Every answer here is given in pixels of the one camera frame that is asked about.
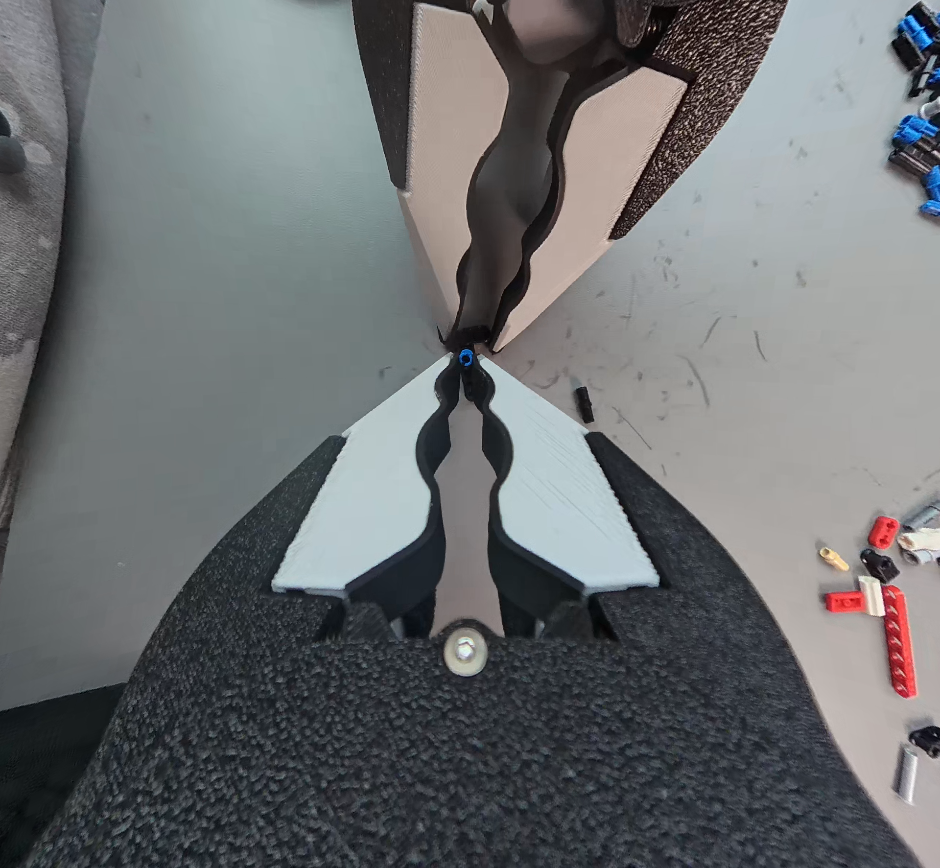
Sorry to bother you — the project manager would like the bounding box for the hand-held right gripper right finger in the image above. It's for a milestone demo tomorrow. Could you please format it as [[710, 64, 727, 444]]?
[[469, 355, 662, 624]]

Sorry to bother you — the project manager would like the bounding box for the grey toy cylinder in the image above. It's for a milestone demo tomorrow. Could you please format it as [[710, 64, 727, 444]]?
[[892, 745, 922, 803]]

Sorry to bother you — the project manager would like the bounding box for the pile of blue black connectors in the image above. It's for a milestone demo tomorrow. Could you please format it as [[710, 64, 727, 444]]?
[[887, 0, 940, 217]]

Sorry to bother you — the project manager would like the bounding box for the grey desk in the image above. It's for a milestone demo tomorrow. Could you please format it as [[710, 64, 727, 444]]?
[[0, 0, 940, 847]]

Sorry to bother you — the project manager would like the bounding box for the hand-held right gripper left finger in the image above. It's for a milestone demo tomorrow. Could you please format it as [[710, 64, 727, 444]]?
[[270, 355, 452, 621]]

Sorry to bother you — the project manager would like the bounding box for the long red toy beam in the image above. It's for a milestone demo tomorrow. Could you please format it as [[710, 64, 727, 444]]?
[[877, 584, 919, 699]]

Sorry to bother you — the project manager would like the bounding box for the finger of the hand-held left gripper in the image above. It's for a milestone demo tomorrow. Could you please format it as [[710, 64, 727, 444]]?
[[488, 64, 695, 355], [397, 0, 515, 340]]

